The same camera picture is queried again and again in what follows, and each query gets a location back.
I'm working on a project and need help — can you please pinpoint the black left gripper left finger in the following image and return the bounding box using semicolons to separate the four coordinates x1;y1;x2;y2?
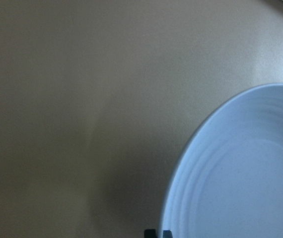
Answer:
144;229;156;238

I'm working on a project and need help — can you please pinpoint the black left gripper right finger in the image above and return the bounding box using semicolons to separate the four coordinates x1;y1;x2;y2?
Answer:
162;230;173;238

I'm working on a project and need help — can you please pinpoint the blue round plate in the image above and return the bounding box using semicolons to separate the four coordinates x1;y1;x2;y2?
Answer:
158;84;283;238

